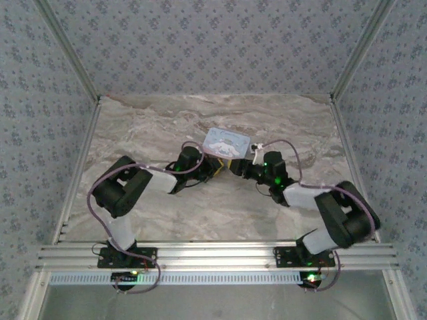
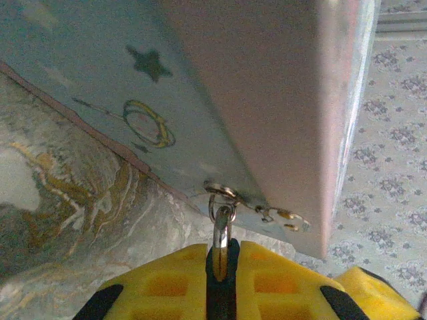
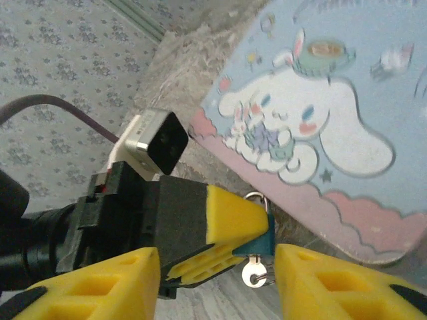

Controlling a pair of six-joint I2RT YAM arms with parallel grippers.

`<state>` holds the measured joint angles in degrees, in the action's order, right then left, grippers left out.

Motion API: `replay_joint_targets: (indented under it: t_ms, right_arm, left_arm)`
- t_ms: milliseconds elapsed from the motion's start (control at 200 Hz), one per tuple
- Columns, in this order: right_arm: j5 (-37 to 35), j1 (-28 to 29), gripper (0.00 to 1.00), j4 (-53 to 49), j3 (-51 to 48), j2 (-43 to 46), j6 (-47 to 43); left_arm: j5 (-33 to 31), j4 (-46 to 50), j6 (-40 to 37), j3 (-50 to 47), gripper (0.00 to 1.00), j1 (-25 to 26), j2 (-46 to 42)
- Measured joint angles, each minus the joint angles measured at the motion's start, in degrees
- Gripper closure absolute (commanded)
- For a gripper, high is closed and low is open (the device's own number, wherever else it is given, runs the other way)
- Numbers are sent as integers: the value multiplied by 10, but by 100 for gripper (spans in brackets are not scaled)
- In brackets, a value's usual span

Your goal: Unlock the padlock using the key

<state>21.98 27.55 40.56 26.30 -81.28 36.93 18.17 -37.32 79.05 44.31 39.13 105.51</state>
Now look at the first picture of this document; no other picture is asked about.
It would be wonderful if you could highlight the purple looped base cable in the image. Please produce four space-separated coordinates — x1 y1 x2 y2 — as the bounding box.
302 249 342 293
113 255 162 295

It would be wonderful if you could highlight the white slotted cable duct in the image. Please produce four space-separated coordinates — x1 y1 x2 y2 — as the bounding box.
48 271 313 286

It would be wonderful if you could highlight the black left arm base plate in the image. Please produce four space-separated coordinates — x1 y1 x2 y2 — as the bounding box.
97 246 158 269

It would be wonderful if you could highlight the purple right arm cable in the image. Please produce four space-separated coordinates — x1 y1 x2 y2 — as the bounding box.
256 139 375 238

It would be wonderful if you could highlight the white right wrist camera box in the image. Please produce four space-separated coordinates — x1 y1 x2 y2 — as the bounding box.
250 142 265 165

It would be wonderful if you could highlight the aluminium frame post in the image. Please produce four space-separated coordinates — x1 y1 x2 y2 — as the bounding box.
329 0 398 102
35 0 102 102

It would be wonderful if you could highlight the aluminium table side rail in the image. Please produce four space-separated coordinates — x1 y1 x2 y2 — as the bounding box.
329 99 382 243

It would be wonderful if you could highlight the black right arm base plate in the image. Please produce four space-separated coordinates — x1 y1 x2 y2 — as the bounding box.
273 245 336 268

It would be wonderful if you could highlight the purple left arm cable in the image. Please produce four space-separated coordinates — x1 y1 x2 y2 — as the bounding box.
86 150 205 244

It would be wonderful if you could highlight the aluminium cross rail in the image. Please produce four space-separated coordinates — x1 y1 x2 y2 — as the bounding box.
35 242 400 269

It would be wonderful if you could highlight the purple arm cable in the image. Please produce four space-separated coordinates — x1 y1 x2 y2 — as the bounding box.
86 150 205 244
256 139 375 238

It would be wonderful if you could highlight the controller board with green light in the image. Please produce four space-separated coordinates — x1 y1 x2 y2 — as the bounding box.
110 271 140 285
299 271 327 288

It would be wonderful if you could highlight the aluminium frame leg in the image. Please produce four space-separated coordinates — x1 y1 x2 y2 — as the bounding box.
18 269 51 320
381 268 418 320

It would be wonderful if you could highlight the pale blue cartoon tin box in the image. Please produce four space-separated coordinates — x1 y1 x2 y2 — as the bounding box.
201 127 252 159

